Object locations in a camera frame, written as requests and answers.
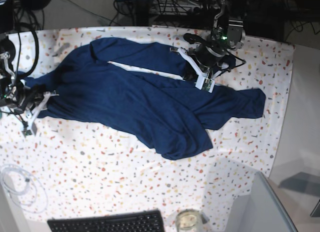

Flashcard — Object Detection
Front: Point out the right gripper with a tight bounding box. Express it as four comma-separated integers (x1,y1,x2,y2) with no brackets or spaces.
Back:
4,85,45,112

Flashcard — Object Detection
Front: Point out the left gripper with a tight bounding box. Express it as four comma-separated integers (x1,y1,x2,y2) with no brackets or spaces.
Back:
194,43,226,68

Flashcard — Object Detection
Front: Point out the blue t-shirt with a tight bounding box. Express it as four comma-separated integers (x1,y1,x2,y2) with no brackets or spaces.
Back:
26,38,266,160

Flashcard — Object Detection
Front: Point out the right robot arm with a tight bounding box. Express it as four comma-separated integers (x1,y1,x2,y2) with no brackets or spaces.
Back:
0,0,51,115

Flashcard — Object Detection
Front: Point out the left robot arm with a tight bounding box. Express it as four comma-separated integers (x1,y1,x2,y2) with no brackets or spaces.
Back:
183,0,249,71

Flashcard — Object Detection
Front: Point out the black power strip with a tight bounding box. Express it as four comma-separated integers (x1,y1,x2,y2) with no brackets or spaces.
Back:
148,0,205,17

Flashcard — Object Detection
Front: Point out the terrazzo patterned tablecloth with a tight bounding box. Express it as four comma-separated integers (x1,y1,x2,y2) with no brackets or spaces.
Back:
0,27,295,231

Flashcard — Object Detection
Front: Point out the grey monitor edge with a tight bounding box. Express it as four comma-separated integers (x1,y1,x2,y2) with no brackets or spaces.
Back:
225,172,297,232

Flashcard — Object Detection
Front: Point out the glass jar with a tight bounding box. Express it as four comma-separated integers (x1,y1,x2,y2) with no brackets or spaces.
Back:
175,209,203,232

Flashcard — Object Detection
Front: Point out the black keyboard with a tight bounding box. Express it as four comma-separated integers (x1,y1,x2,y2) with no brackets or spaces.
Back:
47,210,165,232

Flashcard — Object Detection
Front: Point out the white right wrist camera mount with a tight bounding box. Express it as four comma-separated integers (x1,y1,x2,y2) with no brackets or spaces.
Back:
18,91,58,137

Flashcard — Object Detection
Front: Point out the coiled white cable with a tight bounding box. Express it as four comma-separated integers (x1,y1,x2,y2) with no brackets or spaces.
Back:
0,164,49,214

